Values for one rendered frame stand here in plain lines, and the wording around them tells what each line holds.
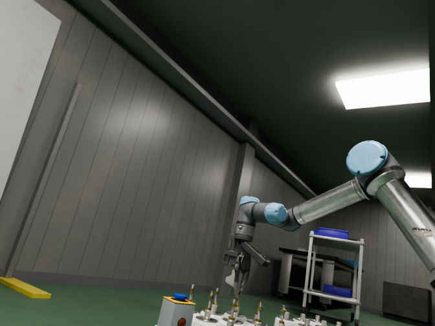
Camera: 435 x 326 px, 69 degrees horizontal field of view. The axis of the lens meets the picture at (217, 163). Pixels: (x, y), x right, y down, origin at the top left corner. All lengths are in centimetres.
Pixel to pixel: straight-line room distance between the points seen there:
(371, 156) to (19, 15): 246
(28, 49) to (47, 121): 57
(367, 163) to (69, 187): 249
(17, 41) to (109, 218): 166
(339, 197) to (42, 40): 234
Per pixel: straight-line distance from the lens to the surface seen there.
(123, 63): 346
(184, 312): 98
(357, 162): 101
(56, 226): 298
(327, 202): 119
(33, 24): 282
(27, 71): 264
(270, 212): 115
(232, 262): 122
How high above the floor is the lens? 45
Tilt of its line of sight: 17 degrees up
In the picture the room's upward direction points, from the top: 12 degrees clockwise
